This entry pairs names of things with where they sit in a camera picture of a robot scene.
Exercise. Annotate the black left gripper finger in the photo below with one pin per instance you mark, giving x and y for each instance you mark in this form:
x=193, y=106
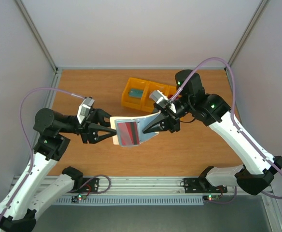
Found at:
x=101, y=115
x=101, y=133

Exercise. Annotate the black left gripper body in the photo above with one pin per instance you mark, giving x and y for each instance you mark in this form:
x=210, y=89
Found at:
x=84, y=128

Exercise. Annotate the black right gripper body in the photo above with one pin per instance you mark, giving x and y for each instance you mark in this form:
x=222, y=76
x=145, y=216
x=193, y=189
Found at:
x=171, y=117

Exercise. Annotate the beige card holder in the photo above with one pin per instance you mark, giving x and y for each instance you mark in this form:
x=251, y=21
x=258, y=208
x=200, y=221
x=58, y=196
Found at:
x=142, y=121

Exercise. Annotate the red VIP credit card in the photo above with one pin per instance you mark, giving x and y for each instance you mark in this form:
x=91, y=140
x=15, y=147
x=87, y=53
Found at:
x=127, y=133

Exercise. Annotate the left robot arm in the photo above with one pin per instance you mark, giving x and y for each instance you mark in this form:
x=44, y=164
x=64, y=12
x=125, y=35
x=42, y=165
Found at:
x=21, y=208

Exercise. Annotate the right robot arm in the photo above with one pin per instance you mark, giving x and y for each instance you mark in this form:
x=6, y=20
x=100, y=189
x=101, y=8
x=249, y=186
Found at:
x=258, y=166

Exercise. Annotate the green card in bin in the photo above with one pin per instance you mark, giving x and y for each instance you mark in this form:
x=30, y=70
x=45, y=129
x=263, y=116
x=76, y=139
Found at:
x=135, y=93

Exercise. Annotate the yellow plastic bin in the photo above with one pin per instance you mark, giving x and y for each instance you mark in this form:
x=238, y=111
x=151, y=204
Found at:
x=147, y=104
x=131, y=102

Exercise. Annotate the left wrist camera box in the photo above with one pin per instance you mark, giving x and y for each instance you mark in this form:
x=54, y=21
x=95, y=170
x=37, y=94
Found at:
x=84, y=109

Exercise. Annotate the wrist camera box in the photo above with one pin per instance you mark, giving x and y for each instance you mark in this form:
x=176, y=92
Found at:
x=84, y=109
x=161, y=102

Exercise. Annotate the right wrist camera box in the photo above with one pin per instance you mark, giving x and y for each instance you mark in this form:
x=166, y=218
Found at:
x=161, y=102

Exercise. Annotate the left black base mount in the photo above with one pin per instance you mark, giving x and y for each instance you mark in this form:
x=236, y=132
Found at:
x=87, y=185

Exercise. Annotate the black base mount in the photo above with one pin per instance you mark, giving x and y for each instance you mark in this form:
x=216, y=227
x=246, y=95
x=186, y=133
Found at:
x=192, y=185
x=87, y=185

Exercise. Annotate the aluminium front rail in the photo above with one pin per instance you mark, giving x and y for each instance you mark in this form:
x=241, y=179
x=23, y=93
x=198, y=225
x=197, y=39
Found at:
x=137, y=185

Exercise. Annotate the grey slotted cable duct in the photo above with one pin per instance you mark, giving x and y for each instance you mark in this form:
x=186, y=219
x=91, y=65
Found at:
x=131, y=200

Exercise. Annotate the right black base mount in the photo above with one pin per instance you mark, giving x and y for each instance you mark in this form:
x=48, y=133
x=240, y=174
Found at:
x=192, y=185

